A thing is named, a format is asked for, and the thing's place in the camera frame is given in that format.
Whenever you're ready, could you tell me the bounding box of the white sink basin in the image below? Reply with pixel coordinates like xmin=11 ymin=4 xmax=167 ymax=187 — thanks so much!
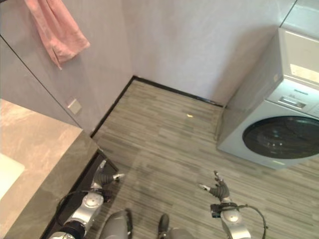
xmin=0 ymin=153 xmax=25 ymax=200

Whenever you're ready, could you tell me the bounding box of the marble vanity counter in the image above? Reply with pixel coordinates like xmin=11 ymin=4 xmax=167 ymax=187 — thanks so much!
xmin=0 ymin=98 xmax=119 ymax=239

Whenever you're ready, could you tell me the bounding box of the robot right leg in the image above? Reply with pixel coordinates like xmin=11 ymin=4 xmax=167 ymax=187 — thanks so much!
xmin=158 ymin=213 xmax=201 ymax=239

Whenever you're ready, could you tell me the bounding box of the grey wall socket plate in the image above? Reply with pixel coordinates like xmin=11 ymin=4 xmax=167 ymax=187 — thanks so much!
xmin=66 ymin=98 xmax=82 ymax=115

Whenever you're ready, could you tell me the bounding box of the robot leg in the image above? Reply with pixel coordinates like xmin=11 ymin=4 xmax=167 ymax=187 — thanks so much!
xmin=101 ymin=208 xmax=134 ymax=239
xmin=158 ymin=213 xmax=201 ymax=239

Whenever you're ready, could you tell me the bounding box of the pink towel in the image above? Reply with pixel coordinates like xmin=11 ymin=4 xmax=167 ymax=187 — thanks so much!
xmin=24 ymin=0 xmax=91 ymax=71

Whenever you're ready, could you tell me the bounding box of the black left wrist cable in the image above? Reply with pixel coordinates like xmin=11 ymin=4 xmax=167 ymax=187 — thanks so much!
xmin=55 ymin=190 xmax=107 ymax=226

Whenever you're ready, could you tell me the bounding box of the white washing machine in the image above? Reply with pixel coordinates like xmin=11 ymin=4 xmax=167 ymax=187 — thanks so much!
xmin=216 ymin=26 xmax=319 ymax=170

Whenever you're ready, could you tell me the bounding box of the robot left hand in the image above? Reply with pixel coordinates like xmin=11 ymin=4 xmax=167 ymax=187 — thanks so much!
xmin=90 ymin=160 xmax=125 ymax=189

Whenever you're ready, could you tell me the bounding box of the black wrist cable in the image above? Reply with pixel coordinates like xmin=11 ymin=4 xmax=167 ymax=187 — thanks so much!
xmin=235 ymin=203 xmax=269 ymax=239
xmin=55 ymin=190 xmax=107 ymax=226

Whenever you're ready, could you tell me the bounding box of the black baseboard strip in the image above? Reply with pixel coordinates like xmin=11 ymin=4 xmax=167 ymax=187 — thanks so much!
xmin=89 ymin=75 xmax=224 ymax=138

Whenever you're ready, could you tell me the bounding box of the robot left leg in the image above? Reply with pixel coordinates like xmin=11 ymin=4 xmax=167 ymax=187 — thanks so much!
xmin=101 ymin=208 xmax=134 ymax=239

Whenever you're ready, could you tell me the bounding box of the white wall cabinet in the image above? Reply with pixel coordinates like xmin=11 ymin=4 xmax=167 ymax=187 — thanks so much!
xmin=278 ymin=0 xmax=319 ymax=40

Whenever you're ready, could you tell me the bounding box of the round black washer door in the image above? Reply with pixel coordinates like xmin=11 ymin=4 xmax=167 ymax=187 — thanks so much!
xmin=242 ymin=116 xmax=319 ymax=160

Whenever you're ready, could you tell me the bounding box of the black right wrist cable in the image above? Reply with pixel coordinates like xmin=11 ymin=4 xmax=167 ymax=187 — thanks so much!
xmin=235 ymin=203 xmax=269 ymax=239

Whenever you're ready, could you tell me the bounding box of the washer detergent drawer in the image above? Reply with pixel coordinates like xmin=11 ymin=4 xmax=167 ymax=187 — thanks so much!
xmin=277 ymin=95 xmax=308 ymax=110

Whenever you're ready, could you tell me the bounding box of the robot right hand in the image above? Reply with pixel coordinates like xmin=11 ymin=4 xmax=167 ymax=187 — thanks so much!
xmin=198 ymin=170 xmax=232 ymax=200

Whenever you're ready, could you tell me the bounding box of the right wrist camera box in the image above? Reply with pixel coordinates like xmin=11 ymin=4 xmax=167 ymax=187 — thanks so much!
xmin=210 ymin=203 xmax=223 ymax=219

